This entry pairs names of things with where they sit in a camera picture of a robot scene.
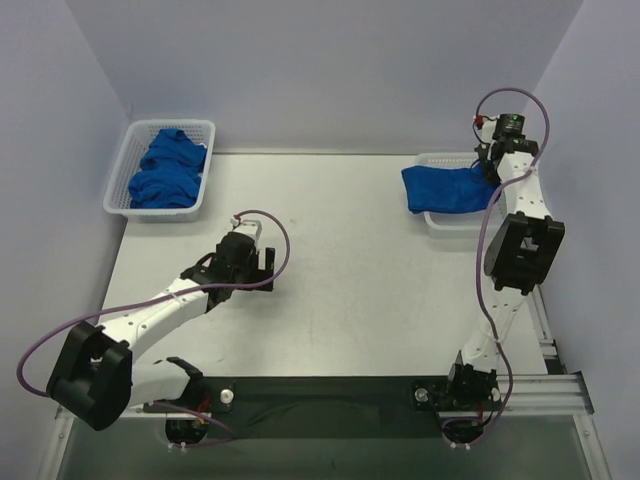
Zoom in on blue towel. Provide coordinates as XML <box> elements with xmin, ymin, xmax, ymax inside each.
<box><xmin>401</xmin><ymin>165</ymin><xmax>498</xmax><ymax>214</ymax></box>

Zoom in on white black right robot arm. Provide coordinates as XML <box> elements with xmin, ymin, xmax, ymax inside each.
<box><xmin>447</xmin><ymin>135</ymin><xmax>565</xmax><ymax>406</ymax></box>

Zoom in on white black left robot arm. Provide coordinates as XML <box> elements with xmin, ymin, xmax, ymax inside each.
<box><xmin>46</xmin><ymin>220</ymin><xmax>275</xmax><ymax>431</ymax></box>

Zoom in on crumpled blue towels in basket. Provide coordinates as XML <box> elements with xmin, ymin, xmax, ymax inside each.
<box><xmin>128</xmin><ymin>128</ymin><xmax>207</xmax><ymax>209</ymax></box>

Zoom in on white perforated right basket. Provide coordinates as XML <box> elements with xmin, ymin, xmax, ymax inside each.
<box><xmin>415</xmin><ymin>152</ymin><xmax>506</xmax><ymax>239</ymax></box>

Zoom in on white perforated basket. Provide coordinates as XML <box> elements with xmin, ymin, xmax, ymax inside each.
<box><xmin>415</xmin><ymin>152</ymin><xmax>506</xmax><ymax>239</ymax></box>
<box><xmin>103</xmin><ymin>119</ymin><xmax>216</xmax><ymax>223</ymax></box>

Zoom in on white perforated left basket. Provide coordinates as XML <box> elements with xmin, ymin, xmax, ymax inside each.
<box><xmin>103</xmin><ymin>119</ymin><xmax>216</xmax><ymax>223</ymax></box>

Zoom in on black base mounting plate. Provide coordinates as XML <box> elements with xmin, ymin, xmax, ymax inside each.
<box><xmin>143</xmin><ymin>377</ymin><xmax>501</xmax><ymax>441</ymax></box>

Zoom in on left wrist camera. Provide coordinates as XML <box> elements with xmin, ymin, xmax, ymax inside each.
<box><xmin>230</xmin><ymin>216</ymin><xmax>263</xmax><ymax>247</ymax></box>

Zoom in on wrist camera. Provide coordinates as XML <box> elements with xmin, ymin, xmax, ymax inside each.
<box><xmin>473</xmin><ymin>113</ymin><xmax>525</xmax><ymax>144</ymax></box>
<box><xmin>230</xmin><ymin>216</ymin><xmax>263</xmax><ymax>247</ymax></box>

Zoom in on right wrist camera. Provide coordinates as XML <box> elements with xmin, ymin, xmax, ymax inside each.
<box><xmin>473</xmin><ymin>113</ymin><xmax>525</xmax><ymax>144</ymax></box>

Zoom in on aluminium frame rail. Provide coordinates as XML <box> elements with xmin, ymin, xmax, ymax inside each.
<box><xmin>37</xmin><ymin>234</ymin><xmax>614</xmax><ymax>480</ymax></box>

